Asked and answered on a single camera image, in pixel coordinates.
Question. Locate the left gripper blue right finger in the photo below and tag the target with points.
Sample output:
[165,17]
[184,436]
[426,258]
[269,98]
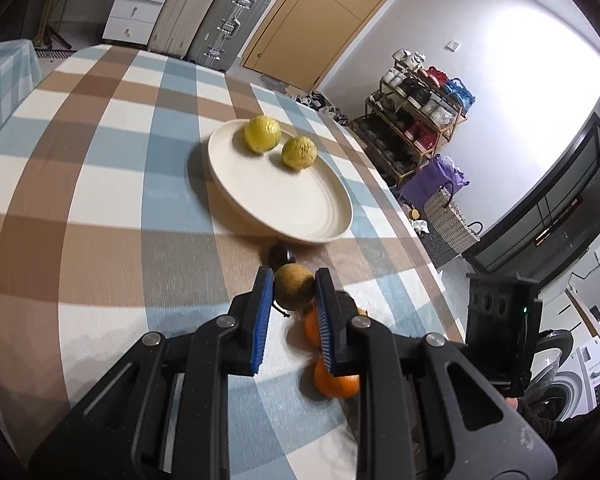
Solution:
[332,310]

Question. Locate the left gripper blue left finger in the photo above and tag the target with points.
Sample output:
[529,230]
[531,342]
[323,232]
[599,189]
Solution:
[256,316]

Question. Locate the orange tangerine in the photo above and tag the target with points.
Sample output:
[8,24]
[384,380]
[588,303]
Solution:
[311,328]
[333,387]

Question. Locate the person right hand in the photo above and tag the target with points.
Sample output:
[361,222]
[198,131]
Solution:
[514,403]

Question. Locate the dark plum near plate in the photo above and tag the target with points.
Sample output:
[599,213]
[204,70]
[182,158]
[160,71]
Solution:
[279,255]

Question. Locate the white washing machine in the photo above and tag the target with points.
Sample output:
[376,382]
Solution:
[563,386]

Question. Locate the cream round plate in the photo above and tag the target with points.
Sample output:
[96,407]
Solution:
[311,206]

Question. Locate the woven basket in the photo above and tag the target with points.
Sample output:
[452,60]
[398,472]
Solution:
[445,217]

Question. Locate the right yellow citrus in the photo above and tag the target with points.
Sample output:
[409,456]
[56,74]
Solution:
[299,153]

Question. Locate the left yellow-green citrus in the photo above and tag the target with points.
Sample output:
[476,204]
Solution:
[262,134]

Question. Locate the purple bag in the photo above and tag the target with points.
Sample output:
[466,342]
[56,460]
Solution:
[440,172]

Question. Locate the checkered tablecloth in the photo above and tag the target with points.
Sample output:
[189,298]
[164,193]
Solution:
[112,227]

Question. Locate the wooden shoe rack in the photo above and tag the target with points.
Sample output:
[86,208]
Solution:
[412,114]

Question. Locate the silver suitcase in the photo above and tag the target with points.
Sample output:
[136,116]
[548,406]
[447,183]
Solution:
[224,31]

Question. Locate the wooden door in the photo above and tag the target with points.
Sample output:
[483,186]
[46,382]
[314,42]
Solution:
[299,41]

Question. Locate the beige suitcase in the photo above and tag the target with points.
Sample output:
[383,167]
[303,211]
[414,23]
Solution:
[177,25]

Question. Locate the side table blue cloth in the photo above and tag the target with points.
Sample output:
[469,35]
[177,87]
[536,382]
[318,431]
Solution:
[20,73]

